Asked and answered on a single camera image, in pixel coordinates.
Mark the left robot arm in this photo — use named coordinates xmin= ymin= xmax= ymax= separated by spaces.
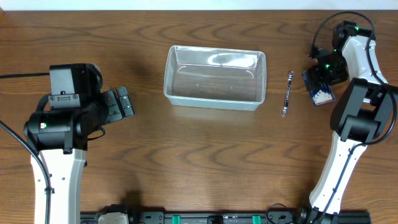
xmin=24 ymin=63 xmax=134 ymax=223

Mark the clear plastic container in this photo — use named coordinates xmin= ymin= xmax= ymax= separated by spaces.
xmin=164 ymin=45 xmax=267 ymax=111

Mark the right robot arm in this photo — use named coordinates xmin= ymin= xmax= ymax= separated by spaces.
xmin=294 ymin=21 xmax=397 ymax=223

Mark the silver ring wrench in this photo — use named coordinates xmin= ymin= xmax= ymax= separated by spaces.
xmin=282 ymin=71 xmax=295 ymax=117

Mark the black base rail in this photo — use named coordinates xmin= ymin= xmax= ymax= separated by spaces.
xmin=80 ymin=205 xmax=372 ymax=224

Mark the blue precision screwdriver set case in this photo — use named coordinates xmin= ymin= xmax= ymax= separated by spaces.
xmin=302 ymin=70 xmax=335 ymax=106

